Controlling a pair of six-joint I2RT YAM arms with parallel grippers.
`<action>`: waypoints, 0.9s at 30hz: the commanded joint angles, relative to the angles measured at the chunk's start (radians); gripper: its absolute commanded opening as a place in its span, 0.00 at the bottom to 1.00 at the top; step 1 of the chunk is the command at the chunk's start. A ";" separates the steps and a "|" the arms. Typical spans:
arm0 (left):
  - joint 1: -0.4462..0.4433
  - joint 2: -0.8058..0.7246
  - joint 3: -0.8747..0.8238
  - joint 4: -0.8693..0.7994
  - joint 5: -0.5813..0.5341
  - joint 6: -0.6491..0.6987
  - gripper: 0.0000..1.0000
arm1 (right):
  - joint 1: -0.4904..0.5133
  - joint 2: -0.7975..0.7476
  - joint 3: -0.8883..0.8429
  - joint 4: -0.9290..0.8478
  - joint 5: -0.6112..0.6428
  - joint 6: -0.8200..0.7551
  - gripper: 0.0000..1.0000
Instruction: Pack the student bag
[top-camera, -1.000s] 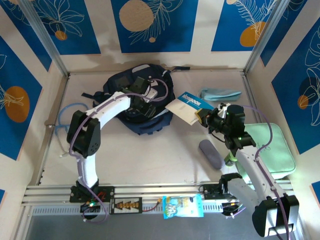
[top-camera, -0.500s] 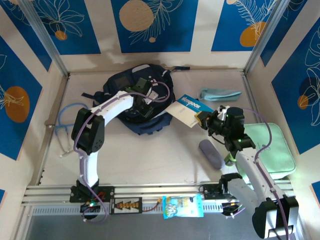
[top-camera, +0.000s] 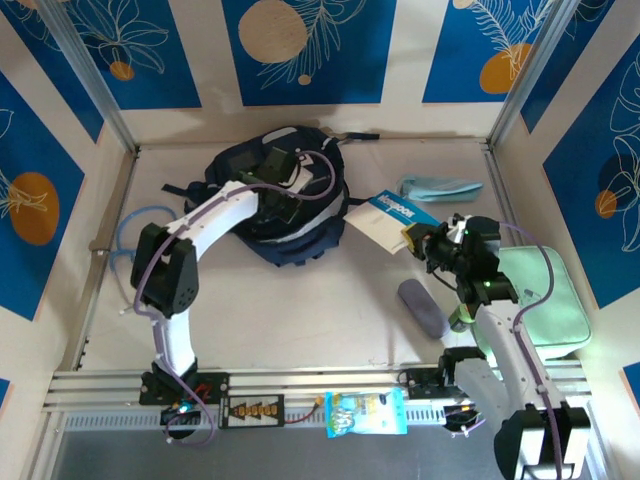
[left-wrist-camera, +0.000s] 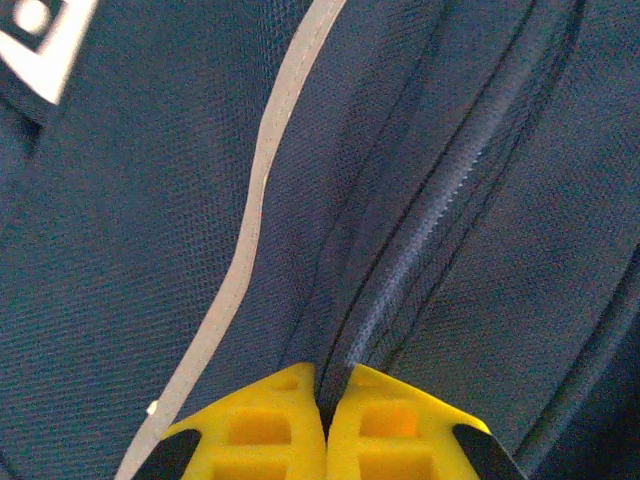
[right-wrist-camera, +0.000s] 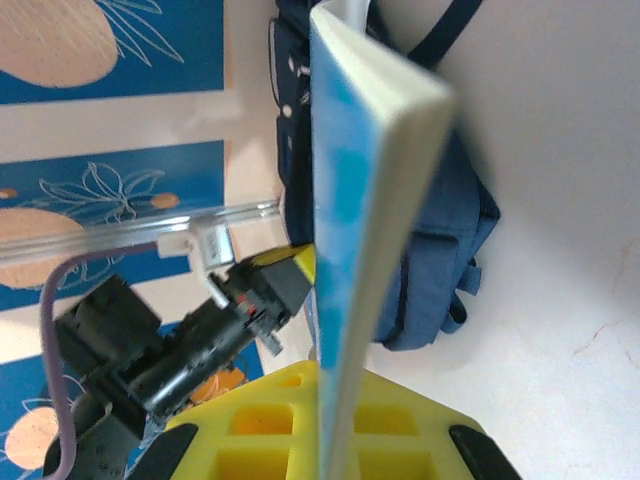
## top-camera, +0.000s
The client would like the navy blue backpack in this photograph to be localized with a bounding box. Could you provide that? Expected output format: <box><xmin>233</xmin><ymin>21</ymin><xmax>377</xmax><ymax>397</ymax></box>
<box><xmin>160</xmin><ymin>125</ymin><xmax>381</xmax><ymax>269</ymax></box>

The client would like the white blue notebook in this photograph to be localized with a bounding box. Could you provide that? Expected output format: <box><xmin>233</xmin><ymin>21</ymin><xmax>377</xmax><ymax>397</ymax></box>
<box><xmin>343</xmin><ymin>188</ymin><xmax>444</xmax><ymax>255</ymax></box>

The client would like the light blue pencil pouch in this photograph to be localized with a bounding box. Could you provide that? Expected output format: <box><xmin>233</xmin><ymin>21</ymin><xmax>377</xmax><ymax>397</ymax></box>
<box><xmin>397</xmin><ymin>174</ymin><xmax>485</xmax><ymax>204</ymax></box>

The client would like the grey glasses case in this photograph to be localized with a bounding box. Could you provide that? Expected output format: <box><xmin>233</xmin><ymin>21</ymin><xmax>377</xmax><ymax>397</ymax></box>
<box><xmin>397</xmin><ymin>278</ymin><xmax>448</xmax><ymax>340</ymax></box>

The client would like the green bottle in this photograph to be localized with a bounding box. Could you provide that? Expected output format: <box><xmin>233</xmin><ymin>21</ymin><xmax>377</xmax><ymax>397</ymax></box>
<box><xmin>446</xmin><ymin>304</ymin><xmax>476</xmax><ymax>332</ymax></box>

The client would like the mint green zip pouch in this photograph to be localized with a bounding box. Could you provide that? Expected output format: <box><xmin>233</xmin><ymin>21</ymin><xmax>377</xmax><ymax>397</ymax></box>
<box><xmin>474</xmin><ymin>245</ymin><xmax>594</xmax><ymax>361</ymax></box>

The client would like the blue snack package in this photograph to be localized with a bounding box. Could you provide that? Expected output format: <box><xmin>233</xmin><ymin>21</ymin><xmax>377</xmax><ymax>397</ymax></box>
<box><xmin>324</xmin><ymin>387</ymin><xmax>409</xmax><ymax>440</ymax></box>

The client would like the black power distribution board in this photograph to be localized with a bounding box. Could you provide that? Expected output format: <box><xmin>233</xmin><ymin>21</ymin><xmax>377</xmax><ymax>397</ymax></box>
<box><xmin>218</xmin><ymin>393</ymin><xmax>286</xmax><ymax>430</ymax></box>

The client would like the grey metal sheet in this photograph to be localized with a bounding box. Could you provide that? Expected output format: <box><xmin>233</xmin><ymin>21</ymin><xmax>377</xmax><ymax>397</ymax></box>
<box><xmin>47</xmin><ymin>428</ymin><xmax>609</xmax><ymax>480</ymax></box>

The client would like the right aluminium side rail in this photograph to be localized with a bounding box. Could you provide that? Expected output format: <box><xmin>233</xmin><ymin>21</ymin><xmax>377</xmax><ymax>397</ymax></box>
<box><xmin>482</xmin><ymin>142</ymin><xmax>526</xmax><ymax>249</ymax></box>

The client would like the aluminium side rail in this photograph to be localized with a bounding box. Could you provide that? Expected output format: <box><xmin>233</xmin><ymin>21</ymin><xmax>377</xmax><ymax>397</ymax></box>
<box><xmin>482</xmin><ymin>142</ymin><xmax>526</xmax><ymax>249</ymax></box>
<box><xmin>73</xmin><ymin>148</ymin><xmax>142</xmax><ymax>372</ymax></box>

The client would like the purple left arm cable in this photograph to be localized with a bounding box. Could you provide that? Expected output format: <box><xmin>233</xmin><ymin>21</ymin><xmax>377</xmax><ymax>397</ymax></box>
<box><xmin>119</xmin><ymin>149</ymin><xmax>336</xmax><ymax>449</ymax></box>

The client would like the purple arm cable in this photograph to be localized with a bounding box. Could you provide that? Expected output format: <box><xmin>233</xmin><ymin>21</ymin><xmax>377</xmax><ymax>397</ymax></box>
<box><xmin>119</xmin><ymin>149</ymin><xmax>336</xmax><ymax>449</ymax></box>
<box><xmin>452</xmin><ymin>222</ymin><xmax>564</xmax><ymax>480</ymax></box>

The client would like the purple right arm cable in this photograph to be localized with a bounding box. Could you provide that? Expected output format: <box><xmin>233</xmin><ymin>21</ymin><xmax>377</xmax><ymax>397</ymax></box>
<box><xmin>452</xmin><ymin>222</ymin><xmax>564</xmax><ymax>480</ymax></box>

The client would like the light blue cable loop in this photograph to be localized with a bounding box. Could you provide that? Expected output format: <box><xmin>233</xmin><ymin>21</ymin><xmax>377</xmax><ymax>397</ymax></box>
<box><xmin>109</xmin><ymin>205</ymin><xmax>176</xmax><ymax>281</ymax></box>

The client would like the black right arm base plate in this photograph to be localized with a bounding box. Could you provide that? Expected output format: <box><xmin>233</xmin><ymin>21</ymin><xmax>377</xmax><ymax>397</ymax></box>
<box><xmin>404</xmin><ymin>367</ymin><xmax>451</xmax><ymax>401</ymax></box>

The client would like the left aluminium side rail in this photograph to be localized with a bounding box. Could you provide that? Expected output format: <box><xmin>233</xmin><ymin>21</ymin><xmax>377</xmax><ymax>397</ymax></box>
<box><xmin>73</xmin><ymin>148</ymin><xmax>142</xmax><ymax>372</ymax></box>

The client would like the slotted grey cable duct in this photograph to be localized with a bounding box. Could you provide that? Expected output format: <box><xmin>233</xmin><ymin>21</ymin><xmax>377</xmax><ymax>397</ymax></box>
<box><xmin>62</xmin><ymin>403</ymin><xmax>501</xmax><ymax>432</ymax></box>

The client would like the aluminium table edge rail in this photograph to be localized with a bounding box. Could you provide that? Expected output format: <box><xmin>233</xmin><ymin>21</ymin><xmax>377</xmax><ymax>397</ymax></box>
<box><xmin>42</xmin><ymin>366</ymin><xmax>596</xmax><ymax>415</ymax></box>

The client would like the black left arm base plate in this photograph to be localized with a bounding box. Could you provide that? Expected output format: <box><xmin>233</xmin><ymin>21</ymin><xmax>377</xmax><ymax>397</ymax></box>
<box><xmin>138</xmin><ymin>372</ymin><xmax>231</xmax><ymax>406</ymax></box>

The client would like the red wire yellow connector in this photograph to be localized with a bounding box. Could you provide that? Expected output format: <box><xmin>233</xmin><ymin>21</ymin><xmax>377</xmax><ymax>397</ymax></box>
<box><xmin>283</xmin><ymin>396</ymin><xmax>327</xmax><ymax>425</ymax></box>

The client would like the right aluminium frame post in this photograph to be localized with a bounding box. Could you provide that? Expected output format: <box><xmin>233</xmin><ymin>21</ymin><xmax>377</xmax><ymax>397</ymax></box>
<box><xmin>488</xmin><ymin>0</ymin><xmax>576</xmax><ymax>147</ymax></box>

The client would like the aluminium frame post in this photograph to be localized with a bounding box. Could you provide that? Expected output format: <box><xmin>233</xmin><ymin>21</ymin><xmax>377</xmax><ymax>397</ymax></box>
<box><xmin>37</xmin><ymin>0</ymin><xmax>140</xmax><ymax>154</ymax></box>
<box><xmin>488</xmin><ymin>0</ymin><xmax>576</xmax><ymax>147</ymax></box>

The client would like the left aluminium frame post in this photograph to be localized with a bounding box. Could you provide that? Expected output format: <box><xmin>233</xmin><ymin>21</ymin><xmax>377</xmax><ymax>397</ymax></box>
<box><xmin>37</xmin><ymin>0</ymin><xmax>140</xmax><ymax>154</ymax></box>

